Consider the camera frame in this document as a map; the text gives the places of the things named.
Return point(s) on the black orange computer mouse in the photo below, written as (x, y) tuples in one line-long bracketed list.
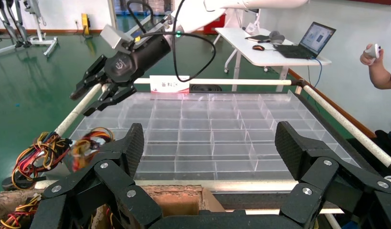
[(258, 47)]

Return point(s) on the white handheld controller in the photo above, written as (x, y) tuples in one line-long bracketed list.
[(374, 50)]

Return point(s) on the grey headphones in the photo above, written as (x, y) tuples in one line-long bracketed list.
[(276, 37)]

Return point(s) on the white floor stand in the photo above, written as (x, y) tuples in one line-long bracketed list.
[(11, 28), (40, 39)]

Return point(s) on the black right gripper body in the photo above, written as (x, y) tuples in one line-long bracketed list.
[(135, 60)]

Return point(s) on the yellow wall box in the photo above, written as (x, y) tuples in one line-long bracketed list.
[(85, 23)]

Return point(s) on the bare human forearm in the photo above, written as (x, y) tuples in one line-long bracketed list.
[(380, 75)]

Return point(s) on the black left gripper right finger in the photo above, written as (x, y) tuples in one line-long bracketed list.
[(321, 177)]

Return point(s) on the white red label sign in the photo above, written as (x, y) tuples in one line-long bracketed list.
[(170, 84)]

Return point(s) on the black open laptop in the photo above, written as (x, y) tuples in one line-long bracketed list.
[(317, 38)]

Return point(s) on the person black clothing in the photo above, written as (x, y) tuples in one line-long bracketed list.
[(388, 139)]

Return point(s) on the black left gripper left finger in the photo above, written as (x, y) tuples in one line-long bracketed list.
[(106, 177)]

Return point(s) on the black notebook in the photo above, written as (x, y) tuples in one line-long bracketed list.
[(258, 38)]

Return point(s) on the small white box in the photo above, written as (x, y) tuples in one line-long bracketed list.
[(251, 28)]

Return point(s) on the bare human hand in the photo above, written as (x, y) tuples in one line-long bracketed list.
[(369, 61)]

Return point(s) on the white pipe rack frame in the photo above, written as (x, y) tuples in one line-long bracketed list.
[(214, 82)]

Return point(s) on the clear divided plastic tray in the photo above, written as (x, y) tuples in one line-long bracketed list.
[(214, 132)]

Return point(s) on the brown divided cardboard box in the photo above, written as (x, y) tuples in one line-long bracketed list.
[(179, 202)]

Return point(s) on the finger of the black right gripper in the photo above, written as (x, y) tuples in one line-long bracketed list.
[(89, 79), (110, 98)]

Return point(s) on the red cabinet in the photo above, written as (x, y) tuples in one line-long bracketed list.
[(217, 27)]

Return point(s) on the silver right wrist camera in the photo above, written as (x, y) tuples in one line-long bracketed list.
[(114, 38)]

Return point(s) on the white office desk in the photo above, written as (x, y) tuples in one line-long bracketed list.
[(246, 47)]

